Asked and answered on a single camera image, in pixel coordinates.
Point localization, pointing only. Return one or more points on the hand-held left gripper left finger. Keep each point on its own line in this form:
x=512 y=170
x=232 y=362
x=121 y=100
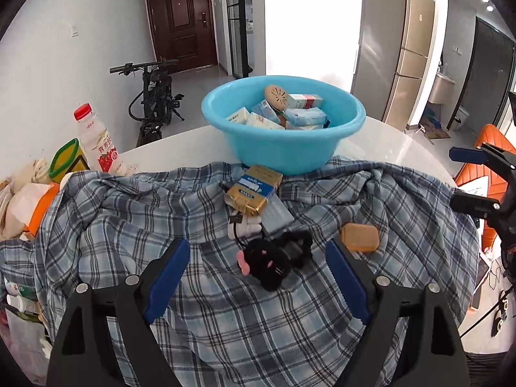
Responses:
x=167 y=278

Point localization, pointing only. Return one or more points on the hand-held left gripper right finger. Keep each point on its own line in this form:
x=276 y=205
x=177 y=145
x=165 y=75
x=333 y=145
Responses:
x=348 y=282

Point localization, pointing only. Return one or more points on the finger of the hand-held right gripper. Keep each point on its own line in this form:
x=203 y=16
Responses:
x=463 y=154
x=471 y=204

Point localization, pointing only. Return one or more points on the orange plastic soap case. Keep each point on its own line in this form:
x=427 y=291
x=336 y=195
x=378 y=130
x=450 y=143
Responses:
x=360 y=238

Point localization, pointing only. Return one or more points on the black plush toy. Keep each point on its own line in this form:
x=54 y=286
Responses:
x=266 y=262

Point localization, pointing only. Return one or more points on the blue plastic basin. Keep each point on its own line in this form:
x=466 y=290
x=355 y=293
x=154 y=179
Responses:
x=282 y=149

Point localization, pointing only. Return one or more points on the small light blue tissue pack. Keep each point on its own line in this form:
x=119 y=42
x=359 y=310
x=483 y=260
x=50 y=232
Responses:
x=308 y=127

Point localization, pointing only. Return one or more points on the large light blue tissue pack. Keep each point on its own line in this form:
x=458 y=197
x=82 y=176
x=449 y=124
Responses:
x=306 y=117

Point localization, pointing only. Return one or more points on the red and white cigarette pack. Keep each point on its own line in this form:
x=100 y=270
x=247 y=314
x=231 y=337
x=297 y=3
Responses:
x=302 y=101

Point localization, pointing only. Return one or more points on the white barcode box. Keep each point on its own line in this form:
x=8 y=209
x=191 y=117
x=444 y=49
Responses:
x=238 y=117

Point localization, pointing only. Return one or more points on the white cigarette pack orange label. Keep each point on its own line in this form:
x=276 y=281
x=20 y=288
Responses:
x=262 y=122

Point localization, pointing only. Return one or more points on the light blue barcode box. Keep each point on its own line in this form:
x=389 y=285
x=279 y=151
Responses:
x=265 y=111

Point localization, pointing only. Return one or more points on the printed paper sheet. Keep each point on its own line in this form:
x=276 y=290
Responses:
x=475 y=188

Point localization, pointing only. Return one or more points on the orange chair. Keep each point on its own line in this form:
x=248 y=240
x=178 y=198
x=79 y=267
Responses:
x=469 y=173

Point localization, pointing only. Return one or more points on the floor mat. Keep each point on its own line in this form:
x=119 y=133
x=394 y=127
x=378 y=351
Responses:
x=435 y=129

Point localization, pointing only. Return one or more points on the smartphone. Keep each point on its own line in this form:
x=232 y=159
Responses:
x=479 y=282

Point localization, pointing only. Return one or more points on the white sink cabinet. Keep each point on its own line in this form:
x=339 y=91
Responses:
x=441 y=88

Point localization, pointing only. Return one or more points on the blue plaid cloth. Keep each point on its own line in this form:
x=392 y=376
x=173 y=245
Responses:
x=221 y=330

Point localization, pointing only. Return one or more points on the dark interior door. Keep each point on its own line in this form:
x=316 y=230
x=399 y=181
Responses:
x=490 y=72

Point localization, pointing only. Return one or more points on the small white plush charm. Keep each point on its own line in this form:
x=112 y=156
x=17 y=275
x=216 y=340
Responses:
x=244 y=227

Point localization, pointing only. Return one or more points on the grey-blue flat box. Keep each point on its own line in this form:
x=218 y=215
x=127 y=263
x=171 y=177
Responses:
x=278 y=215

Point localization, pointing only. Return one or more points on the gold and blue cigarette pack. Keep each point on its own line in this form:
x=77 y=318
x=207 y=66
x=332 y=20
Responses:
x=252 y=189

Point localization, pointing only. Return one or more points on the tall beige refrigerator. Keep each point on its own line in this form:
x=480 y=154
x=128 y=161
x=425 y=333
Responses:
x=399 y=48

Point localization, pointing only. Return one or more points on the person's striped sweater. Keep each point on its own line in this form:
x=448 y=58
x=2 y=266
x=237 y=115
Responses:
x=490 y=371

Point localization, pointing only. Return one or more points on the orange paper packet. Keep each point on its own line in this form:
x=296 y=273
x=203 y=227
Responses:
x=42 y=209

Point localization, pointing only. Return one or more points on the white and green packet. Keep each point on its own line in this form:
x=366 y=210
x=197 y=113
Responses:
x=20 y=294

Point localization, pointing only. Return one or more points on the milk drink bottle red cap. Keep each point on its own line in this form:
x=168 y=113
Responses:
x=98 y=145

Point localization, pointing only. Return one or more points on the green box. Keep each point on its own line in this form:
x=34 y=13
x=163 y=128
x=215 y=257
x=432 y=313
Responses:
x=66 y=163

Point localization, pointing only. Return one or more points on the clear plastic bag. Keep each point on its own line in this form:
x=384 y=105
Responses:
x=24 y=350

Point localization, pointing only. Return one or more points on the pile of plastic bags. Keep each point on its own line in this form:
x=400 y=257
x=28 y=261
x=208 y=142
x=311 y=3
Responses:
x=16 y=205

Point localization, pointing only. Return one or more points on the brown entrance door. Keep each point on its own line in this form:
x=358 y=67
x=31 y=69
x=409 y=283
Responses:
x=181 y=20

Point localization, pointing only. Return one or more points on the black-framed glass door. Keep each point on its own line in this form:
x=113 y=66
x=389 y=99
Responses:
x=240 y=24

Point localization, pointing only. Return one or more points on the white light switch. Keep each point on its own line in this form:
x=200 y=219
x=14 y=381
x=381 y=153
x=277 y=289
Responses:
x=73 y=30

